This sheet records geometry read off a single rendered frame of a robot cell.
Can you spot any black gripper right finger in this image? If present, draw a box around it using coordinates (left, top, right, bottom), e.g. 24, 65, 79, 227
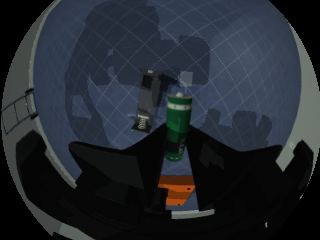
185, 124, 283, 212

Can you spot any green battery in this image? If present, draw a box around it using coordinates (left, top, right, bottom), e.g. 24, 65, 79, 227
165, 92, 192, 163

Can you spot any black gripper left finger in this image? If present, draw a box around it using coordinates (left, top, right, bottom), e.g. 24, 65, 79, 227
68, 123, 168, 212

